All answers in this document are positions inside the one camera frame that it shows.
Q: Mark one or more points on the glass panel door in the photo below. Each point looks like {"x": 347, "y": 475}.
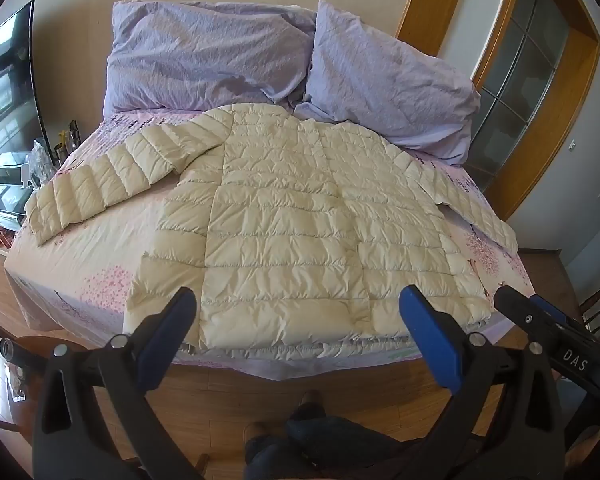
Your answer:
{"x": 520, "y": 80}

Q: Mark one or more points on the flat screen television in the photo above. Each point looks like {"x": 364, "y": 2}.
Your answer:
{"x": 7, "y": 95}

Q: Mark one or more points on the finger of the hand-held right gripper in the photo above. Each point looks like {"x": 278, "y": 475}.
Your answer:
{"x": 522, "y": 312}

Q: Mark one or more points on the brown shoe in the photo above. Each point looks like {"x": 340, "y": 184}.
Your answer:
{"x": 254, "y": 432}
{"x": 312, "y": 402}

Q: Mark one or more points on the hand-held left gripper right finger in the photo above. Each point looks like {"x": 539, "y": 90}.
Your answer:
{"x": 430, "y": 340}

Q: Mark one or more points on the lavender pillow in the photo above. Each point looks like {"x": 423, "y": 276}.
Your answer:
{"x": 200, "y": 55}
{"x": 380, "y": 85}

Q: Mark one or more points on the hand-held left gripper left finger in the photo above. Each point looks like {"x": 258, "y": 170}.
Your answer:
{"x": 172, "y": 330}

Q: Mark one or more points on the person's dark trousers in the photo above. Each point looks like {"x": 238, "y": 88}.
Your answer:
{"x": 330, "y": 445}

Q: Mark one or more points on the wooden framed glass door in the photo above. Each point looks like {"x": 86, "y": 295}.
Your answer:
{"x": 570, "y": 110}

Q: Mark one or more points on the metal cup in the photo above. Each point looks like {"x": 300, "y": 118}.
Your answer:
{"x": 60, "y": 152}

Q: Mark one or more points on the cream quilted puffer jacket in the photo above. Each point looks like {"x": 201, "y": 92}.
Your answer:
{"x": 280, "y": 220}

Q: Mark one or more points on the bed with floral sheet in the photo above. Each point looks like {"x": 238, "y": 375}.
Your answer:
{"x": 80, "y": 265}

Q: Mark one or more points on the dark picture frame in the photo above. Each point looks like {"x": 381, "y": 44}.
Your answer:
{"x": 73, "y": 132}

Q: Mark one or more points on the glass television cabinet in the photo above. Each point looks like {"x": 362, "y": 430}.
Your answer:
{"x": 0, "y": 195}

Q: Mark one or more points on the clear plastic bag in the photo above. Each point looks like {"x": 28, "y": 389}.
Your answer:
{"x": 40, "y": 162}

